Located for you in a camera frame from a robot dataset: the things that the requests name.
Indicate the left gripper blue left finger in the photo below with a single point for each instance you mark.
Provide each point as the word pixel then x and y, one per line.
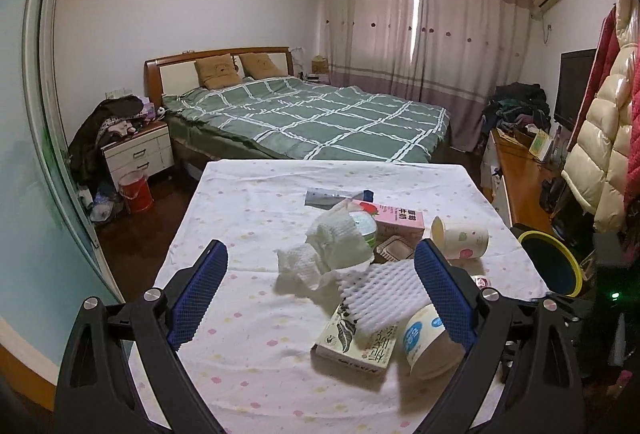
pixel 190 291

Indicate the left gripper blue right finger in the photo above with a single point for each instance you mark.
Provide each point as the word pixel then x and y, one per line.
pixel 451 291

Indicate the white blue paper cup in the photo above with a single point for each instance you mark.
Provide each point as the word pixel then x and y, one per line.
pixel 427 345

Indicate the white foam fruit net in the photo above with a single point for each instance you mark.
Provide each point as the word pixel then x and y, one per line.
pixel 382 296

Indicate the yellow rimmed dark trash bin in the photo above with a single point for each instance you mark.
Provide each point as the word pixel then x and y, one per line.
pixel 554 263

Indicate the dotted paper cup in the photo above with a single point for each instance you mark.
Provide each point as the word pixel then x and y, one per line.
pixel 459 241

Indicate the brown plastic tray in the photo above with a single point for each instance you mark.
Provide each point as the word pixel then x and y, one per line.
pixel 393 249

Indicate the white dotted table cloth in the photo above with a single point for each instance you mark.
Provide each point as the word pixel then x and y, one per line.
pixel 251 359

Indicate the pink milk carton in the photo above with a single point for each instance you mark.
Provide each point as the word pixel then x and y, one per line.
pixel 394 221

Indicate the red plastic bucket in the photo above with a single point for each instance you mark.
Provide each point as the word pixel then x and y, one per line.
pixel 134 189

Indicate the white book with feather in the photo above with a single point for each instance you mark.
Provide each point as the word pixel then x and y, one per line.
pixel 342 342

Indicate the clear plastic green-label bottle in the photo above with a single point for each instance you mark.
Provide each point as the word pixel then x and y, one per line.
pixel 366 225

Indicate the crumpled white tissue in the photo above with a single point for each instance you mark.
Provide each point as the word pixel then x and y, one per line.
pixel 333 248

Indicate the white bedside cabinet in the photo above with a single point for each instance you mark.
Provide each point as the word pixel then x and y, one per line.
pixel 149 151

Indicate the wooden low sideboard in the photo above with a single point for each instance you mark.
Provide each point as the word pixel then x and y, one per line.
pixel 521 178

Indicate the green checked duvet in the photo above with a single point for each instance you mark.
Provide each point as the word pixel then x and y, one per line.
pixel 288 118

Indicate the dark clothes on cabinet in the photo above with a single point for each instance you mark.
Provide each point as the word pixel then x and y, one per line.
pixel 87 164

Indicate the cream puffer jacket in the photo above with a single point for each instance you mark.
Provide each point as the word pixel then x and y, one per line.
pixel 605 124

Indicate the left brown pillow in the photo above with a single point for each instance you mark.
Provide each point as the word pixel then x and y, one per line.
pixel 217 72

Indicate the brown pillow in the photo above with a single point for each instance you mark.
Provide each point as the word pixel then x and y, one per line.
pixel 217 72
pixel 260 66

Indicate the pile of dark clothes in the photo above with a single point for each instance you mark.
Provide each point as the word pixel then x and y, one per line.
pixel 516 105

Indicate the red pink hanging coat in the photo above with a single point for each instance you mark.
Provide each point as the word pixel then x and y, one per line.
pixel 600 64

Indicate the right brown pillow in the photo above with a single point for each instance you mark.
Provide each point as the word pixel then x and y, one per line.
pixel 260 66

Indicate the black television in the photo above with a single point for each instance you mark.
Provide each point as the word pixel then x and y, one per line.
pixel 575 68

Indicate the pink purple curtain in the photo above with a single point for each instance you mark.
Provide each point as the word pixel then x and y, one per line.
pixel 449 53

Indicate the wooden bed frame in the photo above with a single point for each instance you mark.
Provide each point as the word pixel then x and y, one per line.
pixel 176 74

